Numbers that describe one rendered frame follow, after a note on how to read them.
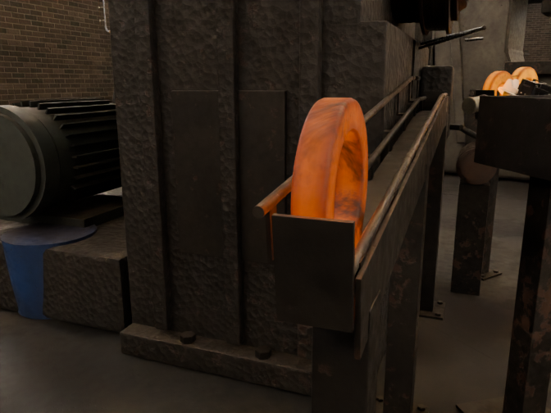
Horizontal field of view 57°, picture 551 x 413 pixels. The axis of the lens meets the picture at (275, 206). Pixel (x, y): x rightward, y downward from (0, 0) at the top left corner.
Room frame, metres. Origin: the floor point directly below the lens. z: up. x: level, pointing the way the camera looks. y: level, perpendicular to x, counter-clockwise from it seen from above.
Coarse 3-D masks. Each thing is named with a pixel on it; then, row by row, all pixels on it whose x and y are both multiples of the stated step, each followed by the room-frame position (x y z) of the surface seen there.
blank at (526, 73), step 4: (520, 68) 1.99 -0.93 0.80; (524, 68) 1.98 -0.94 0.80; (528, 68) 1.99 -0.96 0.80; (532, 68) 2.01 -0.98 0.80; (516, 72) 1.98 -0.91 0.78; (520, 72) 1.97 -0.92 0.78; (524, 72) 1.98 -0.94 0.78; (528, 72) 1.99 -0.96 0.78; (532, 72) 2.01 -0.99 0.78; (512, 76) 1.98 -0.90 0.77; (516, 76) 1.96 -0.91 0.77; (520, 76) 1.96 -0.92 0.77; (524, 76) 1.98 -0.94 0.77; (528, 76) 1.99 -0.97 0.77; (532, 76) 2.01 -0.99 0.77; (536, 76) 2.02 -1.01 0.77; (520, 80) 1.96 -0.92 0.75
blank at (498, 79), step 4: (496, 72) 1.90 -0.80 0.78; (500, 72) 1.89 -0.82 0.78; (504, 72) 1.91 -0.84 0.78; (488, 76) 1.90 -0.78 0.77; (492, 76) 1.89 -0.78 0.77; (496, 76) 1.88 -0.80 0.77; (500, 76) 1.89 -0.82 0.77; (504, 76) 1.91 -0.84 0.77; (508, 76) 1.92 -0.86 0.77; (488, 80) 1.89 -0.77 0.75; (492, 80) 1.87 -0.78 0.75; (496, 80) 1.88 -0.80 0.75; (500, 80) 1.90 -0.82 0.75; (504, 80) 1.91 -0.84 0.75; (484, 84) 1.89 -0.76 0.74; (488, 84) 1.88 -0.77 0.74; (492, 84) 1.87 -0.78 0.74; (496, 84) 1.88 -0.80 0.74; (500, 84) 1.90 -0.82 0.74; (484, 88) 1.88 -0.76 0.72; (488, 88) 1.87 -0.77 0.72; (492, 88) 1.87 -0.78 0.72; (496, 88) 1.88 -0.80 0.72; (496, 92) 1.88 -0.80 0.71
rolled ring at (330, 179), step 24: (312, 120) 0.47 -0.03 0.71; (336, 120) 0.46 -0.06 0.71; (360, 120) 0.54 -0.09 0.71; (312, 144) 0.45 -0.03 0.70; (336, 144) 0.45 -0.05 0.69; (360, 144) 0.55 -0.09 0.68; (312, 168) 0.43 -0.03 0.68; (336, 168) 0.45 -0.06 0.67; (360, 168) 0.57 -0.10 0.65; (312, 192) 0.43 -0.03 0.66; (336, 192) 0.57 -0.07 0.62; (360, 192) 0.57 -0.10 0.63; (312, 216) 0.43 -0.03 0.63; (336, 216) 0.56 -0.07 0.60; (360, 216) 0.56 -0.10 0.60
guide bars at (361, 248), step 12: (444, 96) 1.47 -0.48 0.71; (432, 108) 1.22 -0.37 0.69; (432, 120) 1.17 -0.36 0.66; (420, 132) 0.96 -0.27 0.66; (420, 144) 0.95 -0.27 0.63; (408, 156) 0.79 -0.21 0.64; (408, 168) 0.79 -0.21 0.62; (396, 180) 0.67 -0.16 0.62; (396, 192) 0.63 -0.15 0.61; (384, 204) 0.58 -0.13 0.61; (372, 216) 0.54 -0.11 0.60; (384, 216) 0.59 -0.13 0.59; (372, 228) 0.51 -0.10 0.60; (360, 240) 0.48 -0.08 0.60; (372, 240) 0.52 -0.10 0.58; (360, 252) 0.45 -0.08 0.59; (360, 264) 0.43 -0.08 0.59
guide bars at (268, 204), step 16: (416, 96) 1.61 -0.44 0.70; (368, 112) 0.90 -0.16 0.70; (384, 112) 1.04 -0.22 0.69; (416, 112) 1.49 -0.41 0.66; (384, 128) 1.05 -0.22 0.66; (384, 144) 0.92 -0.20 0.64; (368, 160) 0.81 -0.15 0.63; (368, 176) 0.85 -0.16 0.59; (272, 192) 0.48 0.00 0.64; (288, 192) 0.50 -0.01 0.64; (256, 208) 0.44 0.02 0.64; (272, 208) 0.47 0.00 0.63; (272, 240) 0.47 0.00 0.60; (272, 256) 0.47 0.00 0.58
